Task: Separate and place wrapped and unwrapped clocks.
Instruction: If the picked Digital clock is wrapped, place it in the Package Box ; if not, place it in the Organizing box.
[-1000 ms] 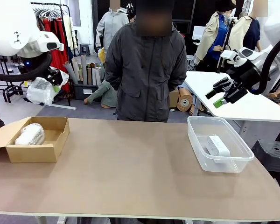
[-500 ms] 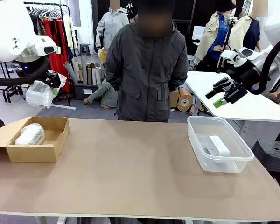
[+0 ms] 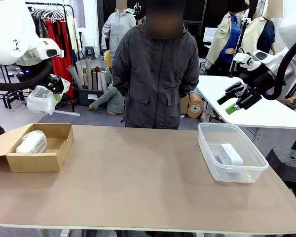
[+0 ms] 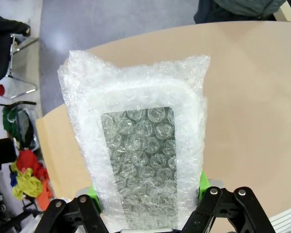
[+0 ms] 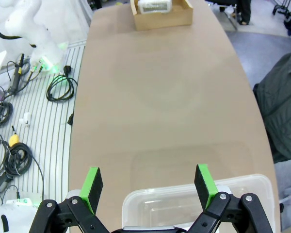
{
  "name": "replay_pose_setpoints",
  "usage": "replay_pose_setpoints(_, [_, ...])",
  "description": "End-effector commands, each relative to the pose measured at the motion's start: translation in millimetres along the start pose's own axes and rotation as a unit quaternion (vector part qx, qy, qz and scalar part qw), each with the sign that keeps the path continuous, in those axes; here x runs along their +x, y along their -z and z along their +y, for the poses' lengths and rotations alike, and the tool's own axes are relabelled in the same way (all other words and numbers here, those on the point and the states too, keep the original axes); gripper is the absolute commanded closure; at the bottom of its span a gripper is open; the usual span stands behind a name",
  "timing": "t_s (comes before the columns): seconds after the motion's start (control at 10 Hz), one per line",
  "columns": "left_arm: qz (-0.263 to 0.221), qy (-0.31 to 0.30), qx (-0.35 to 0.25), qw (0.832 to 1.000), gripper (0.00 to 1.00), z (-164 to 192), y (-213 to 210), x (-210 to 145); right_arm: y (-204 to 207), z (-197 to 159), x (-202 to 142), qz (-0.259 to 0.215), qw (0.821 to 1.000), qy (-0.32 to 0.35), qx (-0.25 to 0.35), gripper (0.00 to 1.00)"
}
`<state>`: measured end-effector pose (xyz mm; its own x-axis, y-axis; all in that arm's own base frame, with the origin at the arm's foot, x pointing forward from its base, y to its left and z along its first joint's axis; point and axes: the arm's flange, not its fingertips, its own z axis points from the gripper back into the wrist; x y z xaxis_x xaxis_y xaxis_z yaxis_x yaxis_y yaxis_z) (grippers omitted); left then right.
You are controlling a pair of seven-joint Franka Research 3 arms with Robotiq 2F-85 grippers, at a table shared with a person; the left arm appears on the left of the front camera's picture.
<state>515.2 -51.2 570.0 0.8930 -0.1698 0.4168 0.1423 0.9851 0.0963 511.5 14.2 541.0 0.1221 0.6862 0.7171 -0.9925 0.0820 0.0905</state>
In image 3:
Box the figure in grey hoodie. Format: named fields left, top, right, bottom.
left=101, top=8, right=137, bottom=52

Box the clear plastic container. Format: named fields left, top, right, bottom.
left=197, top=122, right=269, bottom=183

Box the mannequin beige coat blue shirt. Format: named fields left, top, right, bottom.
left=205, top=0, right=249, bottom=75

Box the mannequin beige vest navy shirt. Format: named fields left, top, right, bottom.
left=239, top=4, right=278, bottom=65

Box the black plastic stool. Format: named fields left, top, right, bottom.
left=265, top=147, right=296, bottom=198

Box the unwrapped white digital clock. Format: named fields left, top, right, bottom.
left=218, top=142, right=244, bottom=166

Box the black hose of left arm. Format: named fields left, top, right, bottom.
left=0, top=60, right=53, bottom=91

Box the white computer case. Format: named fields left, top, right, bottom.
left=199, top=58, right=208, bottom=75

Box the person's dark grey jacket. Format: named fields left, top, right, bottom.
left=112, top=23, right=200, bottom=130

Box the bubble-wrapped clock grey display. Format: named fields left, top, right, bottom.
left=26, top=80, right=72, bottom=116

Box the open brown cardboard box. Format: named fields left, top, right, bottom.
left=0, top=123, right=74, bottom=173

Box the person's blurred head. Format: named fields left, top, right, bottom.
left=145, top=0, right=185, bottom=40

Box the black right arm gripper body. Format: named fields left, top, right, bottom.
left=240, top=65, right=274, bottom=94

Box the bubble-wrapped clock plain white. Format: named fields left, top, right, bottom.
left=15, top=130, right=48, bottom=154

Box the white monitor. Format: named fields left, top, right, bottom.
left=202, top=27, right=219, bottom=42

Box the white metal bar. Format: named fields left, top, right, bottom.
left=53, top=110, right=81, bottom=117

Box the tall grey paper roll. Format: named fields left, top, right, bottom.
left=85, top=58, right=93, bottom=90

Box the brown cardboard carton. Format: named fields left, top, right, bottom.
left=179, top=95, right=191, bottom=116

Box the floor mannequin grey-green top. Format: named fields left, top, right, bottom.
left=88, top=85, right=126, bottom=116

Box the leaning grey paper roll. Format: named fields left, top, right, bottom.
left=67, top=64, right=83, bottom=89

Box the small grey step stool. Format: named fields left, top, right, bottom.
left=84, top=45, right=96, bottom=60

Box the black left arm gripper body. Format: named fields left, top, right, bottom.
left=16, top=63, right=46, bottom=82

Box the black light stand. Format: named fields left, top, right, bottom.
left=228, top=17, right=252, bottom=78

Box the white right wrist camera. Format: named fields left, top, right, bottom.
left=233, top=52, right=262, bottom=72

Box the white side table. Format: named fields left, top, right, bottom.
left=196, top=75, right=296, bottom=130

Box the dark grey storage bin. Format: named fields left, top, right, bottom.
left=77, top=88, right=107, bottom=107

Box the beige paper roll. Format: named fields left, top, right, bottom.
left=75, top=61, right=86, bottom=87

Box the brown cardboard spool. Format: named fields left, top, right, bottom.
left=186, top=95, right=205, bottom=120

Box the red hanging dress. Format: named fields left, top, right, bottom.
left=44, top=19, right=74, bottom=98

